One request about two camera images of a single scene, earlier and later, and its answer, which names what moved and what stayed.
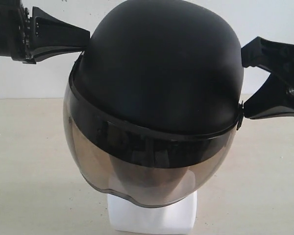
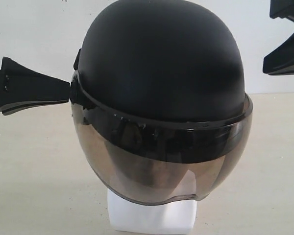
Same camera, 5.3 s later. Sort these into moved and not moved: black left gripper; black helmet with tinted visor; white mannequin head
Moved: black left gripper
Not moved: white mannequin head; black helmet with tinted visor
